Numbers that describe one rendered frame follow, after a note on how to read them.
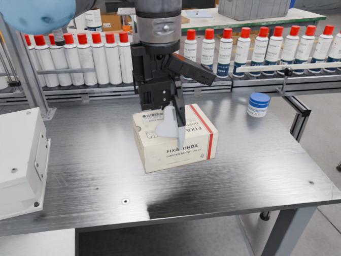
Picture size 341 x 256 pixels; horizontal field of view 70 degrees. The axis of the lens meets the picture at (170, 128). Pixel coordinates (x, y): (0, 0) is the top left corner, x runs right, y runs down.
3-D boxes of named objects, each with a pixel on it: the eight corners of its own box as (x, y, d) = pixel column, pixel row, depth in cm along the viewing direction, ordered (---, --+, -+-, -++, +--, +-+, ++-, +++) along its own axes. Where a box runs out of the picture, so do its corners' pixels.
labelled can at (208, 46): (209, 74, 111) (214, 27, 99) (212, 79, 107) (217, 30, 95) (198, 75, 111) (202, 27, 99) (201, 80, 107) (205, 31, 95)
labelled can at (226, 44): (225, 73, 112) (232, 26, 100) (229, 78, 108) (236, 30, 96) (214, 74, 112) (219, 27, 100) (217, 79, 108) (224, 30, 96)
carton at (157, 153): (194, 128, 65) (196, 103, 60) (214, 158, 55) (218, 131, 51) (134, 139, 61) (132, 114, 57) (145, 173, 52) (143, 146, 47)
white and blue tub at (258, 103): (265, 109, 97) (269, 93, 92) (266, 119, 91) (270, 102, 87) (246, 106, 98) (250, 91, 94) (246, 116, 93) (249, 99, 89)
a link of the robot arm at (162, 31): (173, 7, 44) (190, 17, 38) (173, 33, 47) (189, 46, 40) (131, 10, 42) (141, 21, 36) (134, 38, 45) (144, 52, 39)
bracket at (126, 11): (150, 9, 104) (150, 6, 104) (152, 14, 95) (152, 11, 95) (118, 9, 103) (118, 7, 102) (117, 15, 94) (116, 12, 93)
